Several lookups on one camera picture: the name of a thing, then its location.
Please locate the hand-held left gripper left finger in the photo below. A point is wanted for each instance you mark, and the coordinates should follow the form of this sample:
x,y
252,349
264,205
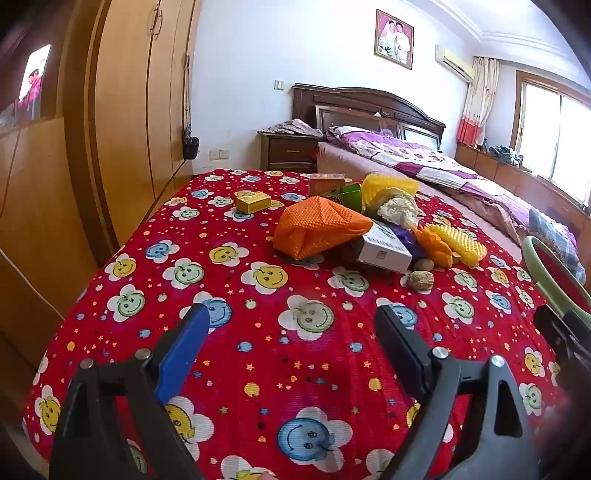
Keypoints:
x,y
184,350

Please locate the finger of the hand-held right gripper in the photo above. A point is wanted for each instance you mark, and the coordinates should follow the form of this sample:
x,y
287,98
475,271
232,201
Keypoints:
x,y
565,337

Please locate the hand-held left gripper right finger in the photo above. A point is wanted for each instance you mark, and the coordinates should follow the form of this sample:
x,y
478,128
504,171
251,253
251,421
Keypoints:
x,y
401,341

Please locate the orange cardboard box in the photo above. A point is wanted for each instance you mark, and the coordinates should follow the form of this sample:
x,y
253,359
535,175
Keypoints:
x,y
325,184

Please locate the brown walnut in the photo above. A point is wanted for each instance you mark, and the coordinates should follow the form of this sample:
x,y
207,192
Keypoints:
x,y
425,264
419,280

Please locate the red smiley flower cloth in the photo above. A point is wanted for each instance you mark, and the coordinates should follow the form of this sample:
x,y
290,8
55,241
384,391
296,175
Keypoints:
x,y
277,360

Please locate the purple wrapper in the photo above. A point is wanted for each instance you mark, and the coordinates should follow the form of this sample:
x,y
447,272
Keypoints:
x,y
414,249

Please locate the white cardboard box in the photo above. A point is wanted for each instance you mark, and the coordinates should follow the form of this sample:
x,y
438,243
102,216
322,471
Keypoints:
x,y
383,249

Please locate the blue plaid cloth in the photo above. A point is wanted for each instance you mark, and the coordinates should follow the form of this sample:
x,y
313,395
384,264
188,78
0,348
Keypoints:
x,y
556,240

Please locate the small yellow foam net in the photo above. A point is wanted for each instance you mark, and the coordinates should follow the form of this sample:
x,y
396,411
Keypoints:
x,y
461,243

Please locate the large orange foam net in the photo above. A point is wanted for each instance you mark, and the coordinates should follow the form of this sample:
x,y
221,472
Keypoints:
x,y
318,226

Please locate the bed with brown cover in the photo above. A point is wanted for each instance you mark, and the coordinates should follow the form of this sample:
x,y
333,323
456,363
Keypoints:
x,y
480,217

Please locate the low wooden cabinet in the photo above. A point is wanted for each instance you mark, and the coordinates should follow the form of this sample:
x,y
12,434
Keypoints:
x,y
545,189

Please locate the green foil packet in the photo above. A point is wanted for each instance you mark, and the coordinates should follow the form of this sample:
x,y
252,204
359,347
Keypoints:
x,y
353,196

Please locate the large yellow foam net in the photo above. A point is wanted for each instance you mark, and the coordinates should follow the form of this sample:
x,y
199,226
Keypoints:
x,y
388,184

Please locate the small gold box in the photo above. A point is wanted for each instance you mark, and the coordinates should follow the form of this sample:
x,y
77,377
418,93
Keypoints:
x,y
251,202

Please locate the purple patchwork quilt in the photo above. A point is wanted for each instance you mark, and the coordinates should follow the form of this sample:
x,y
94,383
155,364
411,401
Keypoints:
x,y
415,159

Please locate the dark clothes pile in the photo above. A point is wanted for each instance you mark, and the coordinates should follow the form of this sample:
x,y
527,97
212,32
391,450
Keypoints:
x,y
505,156

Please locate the black hanging bag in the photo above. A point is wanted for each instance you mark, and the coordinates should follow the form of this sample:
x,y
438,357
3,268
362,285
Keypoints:
x,y
190,145

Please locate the purple pillow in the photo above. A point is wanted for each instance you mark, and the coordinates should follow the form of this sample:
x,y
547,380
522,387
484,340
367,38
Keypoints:
x,y
351,132

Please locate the dark wooden nightstand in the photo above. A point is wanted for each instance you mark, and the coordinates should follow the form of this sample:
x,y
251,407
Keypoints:
x,y
288,152

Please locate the pink clothes pile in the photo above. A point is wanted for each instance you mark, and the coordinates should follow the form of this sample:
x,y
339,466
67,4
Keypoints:
x,y
295,127

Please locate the wooden wardrobe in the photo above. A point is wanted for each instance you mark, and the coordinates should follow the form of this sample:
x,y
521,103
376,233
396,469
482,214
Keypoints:
x,y
124,115

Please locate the dark wooden headboard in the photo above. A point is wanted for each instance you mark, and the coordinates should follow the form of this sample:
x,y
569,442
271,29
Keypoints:
x,y
351,99

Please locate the floral red-hem curtain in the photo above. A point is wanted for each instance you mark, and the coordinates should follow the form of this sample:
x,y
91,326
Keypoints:
x,y
478,101

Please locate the lit screen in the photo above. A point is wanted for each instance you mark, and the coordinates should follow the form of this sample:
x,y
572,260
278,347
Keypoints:
x,y
34,78

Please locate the white wall socket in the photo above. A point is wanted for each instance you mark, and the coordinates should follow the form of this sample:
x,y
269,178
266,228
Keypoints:
x,y
219,153

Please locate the wooden frame window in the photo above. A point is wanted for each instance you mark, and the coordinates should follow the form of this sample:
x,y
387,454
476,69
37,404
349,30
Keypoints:
x,y
554,134

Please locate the wall air conditioner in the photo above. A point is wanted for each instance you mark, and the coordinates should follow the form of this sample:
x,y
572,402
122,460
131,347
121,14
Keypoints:
x,y
455,62

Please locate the framed wall photo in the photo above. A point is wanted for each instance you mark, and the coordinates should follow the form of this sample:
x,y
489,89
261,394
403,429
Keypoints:
x,y
394,39

